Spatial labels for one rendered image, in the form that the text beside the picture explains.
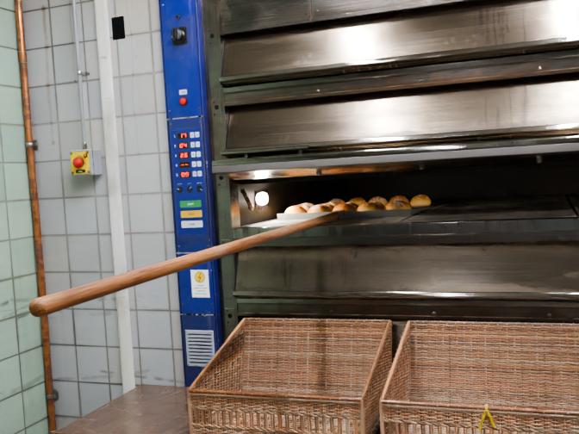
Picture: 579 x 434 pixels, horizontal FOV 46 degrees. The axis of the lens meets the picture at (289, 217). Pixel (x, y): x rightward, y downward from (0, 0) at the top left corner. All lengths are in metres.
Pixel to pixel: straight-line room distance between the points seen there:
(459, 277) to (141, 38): 1.47
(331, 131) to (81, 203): 1.09
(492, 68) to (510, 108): 0.14
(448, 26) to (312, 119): 0.55
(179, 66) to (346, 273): 0.98
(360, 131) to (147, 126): 0.84
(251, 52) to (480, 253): 1.07
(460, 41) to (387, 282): 0.83
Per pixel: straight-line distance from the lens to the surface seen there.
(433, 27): 2.39
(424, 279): 2.37
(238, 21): 2.61
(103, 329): 2.93
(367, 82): 2.40
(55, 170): 2.98
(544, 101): 2.33
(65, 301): 1.19
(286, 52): 2.51
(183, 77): 2.63
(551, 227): 2.33
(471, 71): 2.35
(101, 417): 2.53
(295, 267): 2.50
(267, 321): 2.52
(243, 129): 2.54
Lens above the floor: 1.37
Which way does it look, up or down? 4 degrees down
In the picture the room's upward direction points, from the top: 3 degrees counter-clockwise
